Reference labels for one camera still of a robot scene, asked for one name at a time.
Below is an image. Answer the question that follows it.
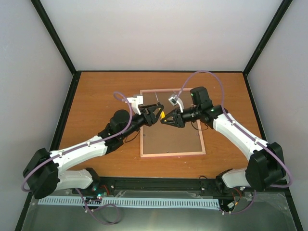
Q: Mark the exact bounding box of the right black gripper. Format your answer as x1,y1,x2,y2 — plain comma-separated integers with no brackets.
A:
161,105,200,128

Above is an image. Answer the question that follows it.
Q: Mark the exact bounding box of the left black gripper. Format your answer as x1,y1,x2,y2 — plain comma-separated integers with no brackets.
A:
121,104,164,139

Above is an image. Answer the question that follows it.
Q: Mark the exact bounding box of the pink wooden picture frame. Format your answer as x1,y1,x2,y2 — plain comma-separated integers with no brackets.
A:
139,88,206,158

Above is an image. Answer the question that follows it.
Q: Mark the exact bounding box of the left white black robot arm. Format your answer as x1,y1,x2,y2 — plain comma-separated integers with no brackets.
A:
23,103,164,199

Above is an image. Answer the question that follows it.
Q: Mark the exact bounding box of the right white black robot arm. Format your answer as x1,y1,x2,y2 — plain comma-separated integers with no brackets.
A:
161,87,286,192

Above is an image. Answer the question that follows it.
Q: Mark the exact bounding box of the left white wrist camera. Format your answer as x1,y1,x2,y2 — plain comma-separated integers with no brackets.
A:
127,94,143,115

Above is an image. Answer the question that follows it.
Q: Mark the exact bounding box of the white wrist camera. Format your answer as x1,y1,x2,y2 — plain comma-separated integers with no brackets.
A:
168,94,184,113
127,94,143,115

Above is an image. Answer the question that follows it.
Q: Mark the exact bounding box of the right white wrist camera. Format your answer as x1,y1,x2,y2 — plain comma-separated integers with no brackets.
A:
168,94,184,113

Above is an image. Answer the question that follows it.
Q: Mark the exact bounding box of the brown frame backing board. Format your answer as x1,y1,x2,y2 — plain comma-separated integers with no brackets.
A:
142,90,202,154

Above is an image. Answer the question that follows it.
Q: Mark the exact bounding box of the light blue cable duct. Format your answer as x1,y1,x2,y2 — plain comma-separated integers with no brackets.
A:
38,196,219,210

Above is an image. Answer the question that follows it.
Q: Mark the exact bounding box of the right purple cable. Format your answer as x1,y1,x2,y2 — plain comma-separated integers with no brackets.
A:
177,70,294,215

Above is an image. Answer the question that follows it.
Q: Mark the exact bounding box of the metal base plate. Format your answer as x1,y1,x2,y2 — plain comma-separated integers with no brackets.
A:
21,191,302,231

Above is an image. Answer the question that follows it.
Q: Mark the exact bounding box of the black aluminium cage frame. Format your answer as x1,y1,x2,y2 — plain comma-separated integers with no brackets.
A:
14,0,308,231

